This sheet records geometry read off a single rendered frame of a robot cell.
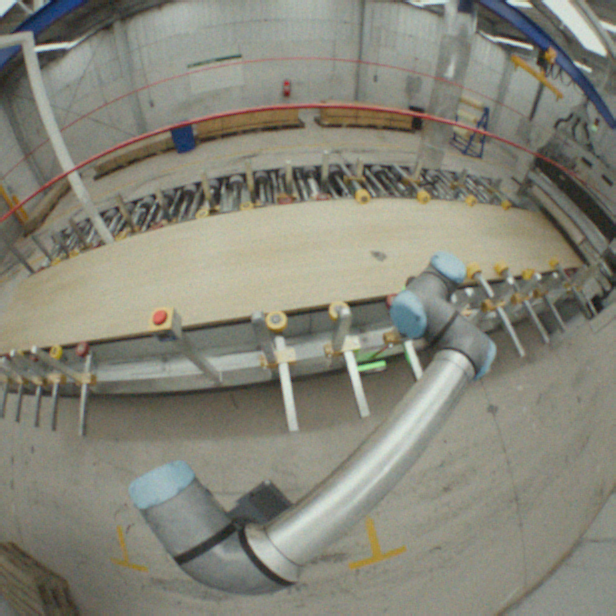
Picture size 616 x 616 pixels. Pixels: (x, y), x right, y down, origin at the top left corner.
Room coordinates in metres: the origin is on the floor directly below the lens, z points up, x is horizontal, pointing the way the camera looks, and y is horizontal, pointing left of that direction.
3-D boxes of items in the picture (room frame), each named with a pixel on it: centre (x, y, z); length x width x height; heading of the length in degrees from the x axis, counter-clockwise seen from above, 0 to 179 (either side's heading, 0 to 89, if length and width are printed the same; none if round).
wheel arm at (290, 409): (0.29, 0.08, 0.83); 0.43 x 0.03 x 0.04; 11
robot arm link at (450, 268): (0.35, -0.31, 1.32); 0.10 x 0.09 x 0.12; 133
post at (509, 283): (0.53, -0.85, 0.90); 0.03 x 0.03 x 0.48; 11
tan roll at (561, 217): (1.43, -2.56, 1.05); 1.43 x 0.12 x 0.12; 11
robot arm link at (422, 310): (0.27, -0.24, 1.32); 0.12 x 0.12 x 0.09; 43
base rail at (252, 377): (0.38, -0.05, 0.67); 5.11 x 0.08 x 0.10; 101
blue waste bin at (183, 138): (5.47, 2.84, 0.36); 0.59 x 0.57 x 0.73; 13
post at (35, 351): (0.15, 1.12, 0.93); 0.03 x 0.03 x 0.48; 11
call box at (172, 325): (0.29, 0.39, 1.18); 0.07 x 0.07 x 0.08; 11
